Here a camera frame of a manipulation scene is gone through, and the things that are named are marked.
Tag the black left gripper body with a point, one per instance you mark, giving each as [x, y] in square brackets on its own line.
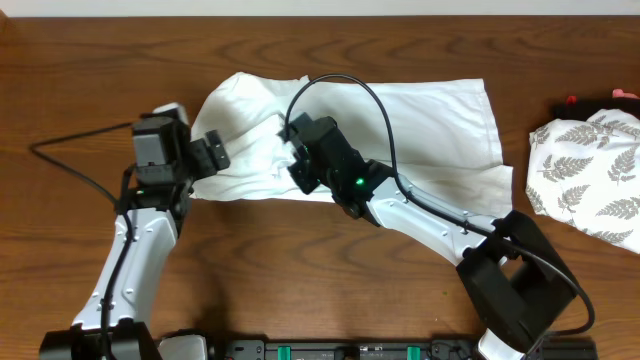
[200, 162]

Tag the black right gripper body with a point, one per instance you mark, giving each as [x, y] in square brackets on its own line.
[308, 177]

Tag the white printed t-shirt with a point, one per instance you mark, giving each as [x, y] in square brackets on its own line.
[443, 135]

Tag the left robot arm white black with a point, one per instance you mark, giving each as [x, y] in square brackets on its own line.
[150, 211]

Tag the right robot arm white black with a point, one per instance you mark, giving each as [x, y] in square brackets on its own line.
[516, 281]

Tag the black garment with red details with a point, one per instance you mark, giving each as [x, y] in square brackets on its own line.
[580, 108]

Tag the white fern pattern cloth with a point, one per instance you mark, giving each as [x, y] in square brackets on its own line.
[586, 174]

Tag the black mounting rail with clamps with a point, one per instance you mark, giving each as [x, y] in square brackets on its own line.
[197, 346]

